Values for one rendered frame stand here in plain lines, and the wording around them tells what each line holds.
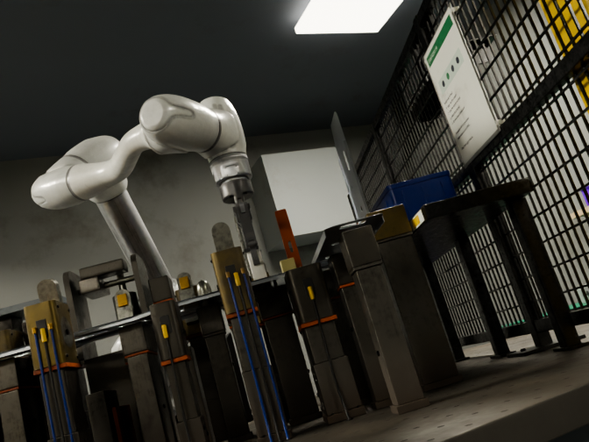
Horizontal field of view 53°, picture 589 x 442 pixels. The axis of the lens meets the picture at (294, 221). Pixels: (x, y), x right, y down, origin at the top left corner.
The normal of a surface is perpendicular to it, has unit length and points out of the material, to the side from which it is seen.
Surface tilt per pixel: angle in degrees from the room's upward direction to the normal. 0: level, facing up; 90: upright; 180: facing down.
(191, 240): 90
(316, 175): 90
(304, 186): 90
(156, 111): 92
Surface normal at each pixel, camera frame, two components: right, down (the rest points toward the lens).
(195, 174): 0.37, -0.33
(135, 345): 0.05, -0.26
